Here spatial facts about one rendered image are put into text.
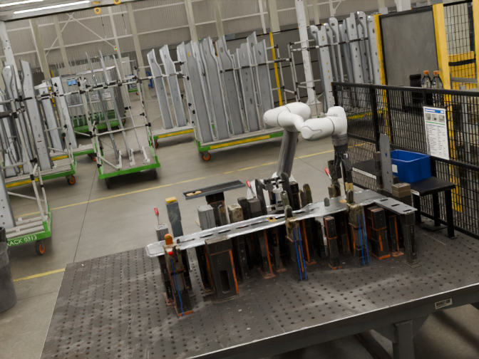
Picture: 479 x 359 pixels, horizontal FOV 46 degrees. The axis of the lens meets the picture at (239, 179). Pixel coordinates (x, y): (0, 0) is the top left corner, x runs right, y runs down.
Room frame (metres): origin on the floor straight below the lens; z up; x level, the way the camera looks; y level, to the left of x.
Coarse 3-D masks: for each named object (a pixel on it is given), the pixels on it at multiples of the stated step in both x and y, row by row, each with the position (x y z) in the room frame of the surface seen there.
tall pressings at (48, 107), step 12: (60, 84) 12.08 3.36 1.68; (0, 96) 11.61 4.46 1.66; (48, 96) 12.03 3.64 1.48; (0, 108) 11.54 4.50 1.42; (48, 108) 11.96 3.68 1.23; (60, 108) 12.00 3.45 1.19; (48, 120) 11.93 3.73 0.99; (12, 132) 11.80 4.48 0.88; (48, 132) 11.97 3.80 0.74; (60, 132) 12.22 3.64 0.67; (72, 132) 11.99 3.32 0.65; (12, 144) 11.51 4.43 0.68; (60, 144) 11.92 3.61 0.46; (72, 144) 11.96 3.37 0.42
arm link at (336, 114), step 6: (330, 108) 3.08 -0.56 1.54; (336, 108) 3.06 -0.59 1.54; (342, 108) 3.07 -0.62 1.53; (330, 114) 3.06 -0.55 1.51; (336, 114) 3.05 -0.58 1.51; (342, 114) 3.06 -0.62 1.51; (336, 120) 3.03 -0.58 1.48; (342, 120) 3.05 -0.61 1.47; (336, 126) 3.02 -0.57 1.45; (342, 126) 3.04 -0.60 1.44; (336, 132) 3.04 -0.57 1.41; (342, 132) 3.05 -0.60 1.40
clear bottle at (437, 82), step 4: (436, 72) 3.23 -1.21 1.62; (436, 76) 3.23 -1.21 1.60; (432, 80) 3.25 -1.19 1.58; (436, 80) 3.22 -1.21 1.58; (440, 80) 3.22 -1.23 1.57; (432, 84) 3.24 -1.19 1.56; (436, 84) 3.22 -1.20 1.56; (440, 84) 3.21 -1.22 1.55; (436, 96) 3.22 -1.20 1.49; (436, 104) 3.22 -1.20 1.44; (440, 104) 3.21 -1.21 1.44
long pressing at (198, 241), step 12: (360, 192) 3.20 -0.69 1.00; (372, 192) 3.16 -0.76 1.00; (312, 204) 3.13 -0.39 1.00; (336, 204) 3.05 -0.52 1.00; (264, 216) 3.06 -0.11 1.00; (276, 216) 3.03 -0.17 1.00; (300, 216) 2.96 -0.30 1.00; (312, 216) 2.94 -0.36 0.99; (216, 228) 3.00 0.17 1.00; (228, 228) 2.97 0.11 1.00; (252, 228) 2.90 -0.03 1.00; (264, 228) 2.88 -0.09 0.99; (180, 240) 2.90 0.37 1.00; (192, 240) 2.87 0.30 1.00; (204, 240) 2.84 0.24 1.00; (156, 252) 2.78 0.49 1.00
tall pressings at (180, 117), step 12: (180, 48) 12.48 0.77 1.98; (168, 60) 12.66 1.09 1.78; (180, 60) 12.41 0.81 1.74; (156, 72) 12.59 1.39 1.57; (168, 72) 12.65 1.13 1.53; (156, 84) 12.58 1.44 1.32; (168, 84) 12.77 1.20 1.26; (204, 84) 12.48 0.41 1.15; (180, 96) 12.55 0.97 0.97; (168, 108) 12.52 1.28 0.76; (180, 108) 12.60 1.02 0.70; (168, 120) 12.55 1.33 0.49; (180, 120) 12.58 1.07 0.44
